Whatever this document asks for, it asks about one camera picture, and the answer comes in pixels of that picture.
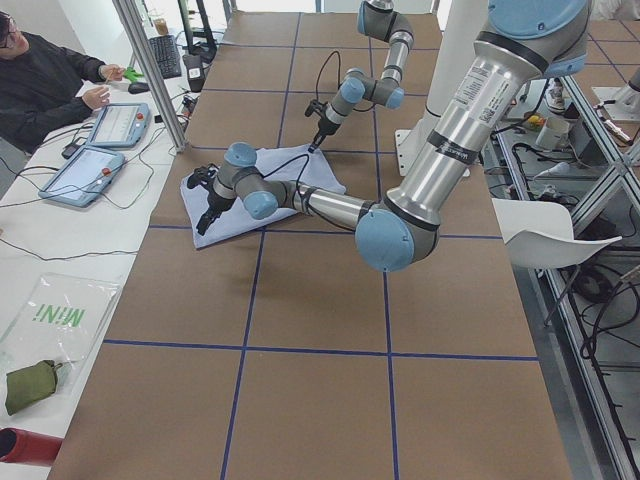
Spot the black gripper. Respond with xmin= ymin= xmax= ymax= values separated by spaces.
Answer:
xmin=196 ymin=187 xmax=233 ymax=235
xmin=308 ymin=113 xmax=340 ymax=153

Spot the light blue striped shirt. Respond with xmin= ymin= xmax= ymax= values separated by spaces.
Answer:
xmin=180 ymin=145 xmax=346 ymax=249

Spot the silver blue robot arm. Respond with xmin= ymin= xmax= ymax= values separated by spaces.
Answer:
xmin=305 ymin=1 xmax=414 ymax=153
xmin=187 ymin=1 xmax=591 ymax=272

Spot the upper blue teach pendant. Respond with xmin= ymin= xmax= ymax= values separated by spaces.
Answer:
xmin=86 ymin=103 xmax=150 ymax=149

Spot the blue teach pendant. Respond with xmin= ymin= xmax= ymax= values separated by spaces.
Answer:
xmin=38 ymin=146 xmax=125 ymax=207
xmin=86 ymin=103 xmax=150 ymax=149

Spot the lower blue teach pendant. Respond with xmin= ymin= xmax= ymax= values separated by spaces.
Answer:
xmin=38 ymin=146 xmax=125 ymax=207

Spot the black computer mouse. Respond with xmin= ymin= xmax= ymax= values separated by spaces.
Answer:
xmin=127 ymin=82 xmax=149 ymax=95

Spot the black smartphone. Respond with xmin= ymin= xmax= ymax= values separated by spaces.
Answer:
xmin=61 ymin=144 xmax=81 ymax=159

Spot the green plastic toy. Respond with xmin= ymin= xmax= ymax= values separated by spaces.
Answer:
xmin=123 ymin=67 xmax=144 ymax=83

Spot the black keyboard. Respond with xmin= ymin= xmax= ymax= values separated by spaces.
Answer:
xmin=148 ymin=34 xmax=182 ymax=79

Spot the clear plastic MINI bag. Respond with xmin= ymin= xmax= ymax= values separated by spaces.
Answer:
xmin=1 ymin=273 xmax=121 ymax=372

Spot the seated person in black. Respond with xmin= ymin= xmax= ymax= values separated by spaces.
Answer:
xmin=1 ymin=12 xmax=124 ymax=154

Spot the white chair seat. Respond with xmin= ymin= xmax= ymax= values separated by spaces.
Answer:
xmin=492 ymin=198 xmax=622 ymax=269

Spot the green fabric pouch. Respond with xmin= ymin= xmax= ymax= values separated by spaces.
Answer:
xmin=5 ymin=360 xmax=62 ymax=416

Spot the red cylinder bottle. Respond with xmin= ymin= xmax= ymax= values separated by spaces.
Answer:
xmin=1 ymin=427 xmax=63 ymax=467

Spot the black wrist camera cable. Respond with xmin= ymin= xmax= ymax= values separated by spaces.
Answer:
xmin=259 ymin=152 xmax=310 ymax=211
xmin=314 ymin=49 xmax=344 ymax=106

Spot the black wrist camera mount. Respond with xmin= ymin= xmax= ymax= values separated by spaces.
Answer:
xmin=187 ymin=164 xmax=219 ymax=191
xmin=304 ymin=99 xmax=328 ymax=118

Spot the aluminium frame post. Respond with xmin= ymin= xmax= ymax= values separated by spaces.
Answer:
xmin=112 ymin=0 xmax=186 ymax=153

